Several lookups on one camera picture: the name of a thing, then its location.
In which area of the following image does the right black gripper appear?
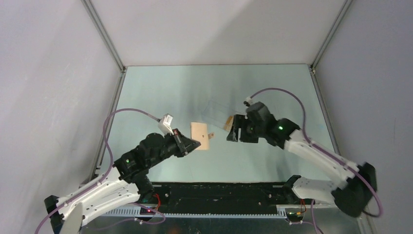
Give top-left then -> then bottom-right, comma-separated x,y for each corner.
226,114 -> 264,143

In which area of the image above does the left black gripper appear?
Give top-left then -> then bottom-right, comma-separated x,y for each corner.
148,128 -> 201,167

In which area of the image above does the tan leather card holder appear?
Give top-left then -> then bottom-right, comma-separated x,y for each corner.
190,122 -> 215,150

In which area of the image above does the clear plastic card box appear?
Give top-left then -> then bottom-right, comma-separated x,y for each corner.
201,99 -> 244,131

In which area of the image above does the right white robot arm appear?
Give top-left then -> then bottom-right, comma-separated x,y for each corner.
226,102 -> 383,217

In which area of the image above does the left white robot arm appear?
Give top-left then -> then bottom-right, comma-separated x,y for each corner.
44,129 -> 201,234

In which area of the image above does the gold credit card in box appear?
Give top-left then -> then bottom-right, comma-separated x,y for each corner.
223,116 -> 234,132

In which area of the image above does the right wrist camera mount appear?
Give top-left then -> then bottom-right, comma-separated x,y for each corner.
243,97 -> 254,107

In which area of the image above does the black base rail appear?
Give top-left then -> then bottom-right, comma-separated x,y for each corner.
153,182 -> 301,216

